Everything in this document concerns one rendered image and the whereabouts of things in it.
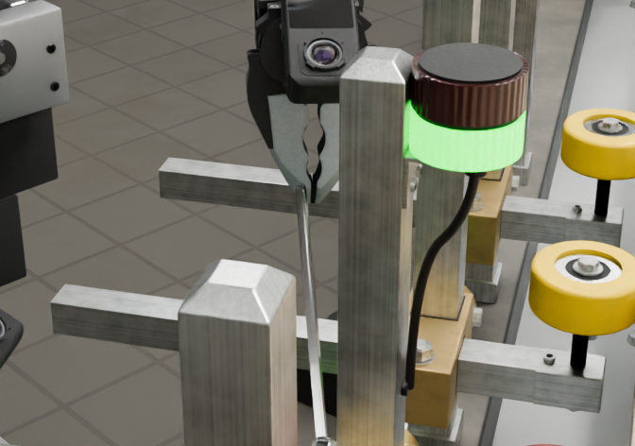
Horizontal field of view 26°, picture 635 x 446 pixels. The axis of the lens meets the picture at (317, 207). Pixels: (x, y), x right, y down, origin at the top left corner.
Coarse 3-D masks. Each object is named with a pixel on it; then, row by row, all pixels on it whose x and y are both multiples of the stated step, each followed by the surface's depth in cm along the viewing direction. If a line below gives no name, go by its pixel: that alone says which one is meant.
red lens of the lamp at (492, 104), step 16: (416, 64) 70; (528, 64) 70; (416, 80) 70; (432, 80) 69; (512, 80) 69; (416, 96) 70; (432, 96) 69; (448, 96) 69; (464, 96) 68; (480, 96) 68; (496, 96) 68; (512, 96) 69; (432, 112) 69; (448, 112) 69; (464, 112) 69; (480, 112) 69; (496, 112) 69; (512, 112) 69
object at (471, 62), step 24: (432, 48) 72; (456, 48) 72; (480, 48) 72; (504, 48) 72; (432, 72) 69; (456, 72) 69; (480, 72) 69; (504, 72) 69; (408, 168) 72; (408, 192) 73; (456, 216) 75; (432, 264) 77; (408, 336) 79; (408, 360) 80; (408, 384) 81
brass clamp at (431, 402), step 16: (464, 288) 110; (464, 304) 107; (432, 320) 105; (448, 320) 105; (464, 320) 105; (480, 320) 110; (432, 336) 103; (448, 336) 103; (464, 336) 105; (448, 352) 101; (416, 368) 100; (432, 368) 100; (448, 368) 100; (416, 384) 100; (432, 384) 100; (448, 384) 99; (416, 400) 101; (432, 400) 100; (448, 400) 100; (416, 416) 101; (432, 416) 101; (448, 416) 101
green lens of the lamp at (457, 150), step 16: (416, 128) 71; (432, 128) 70; (512, 128) 70; (416, 144) 71; (432, 144) 70; (448, 144) 70; (464, 144) 69; (480, 144) 69; (496, 144) 70; (512, 144) 70; (432, 160) 71; (448, 160) 70; (464, 160) 70; (480, 160) 70; (496, 160) 70; (512, 160) 71
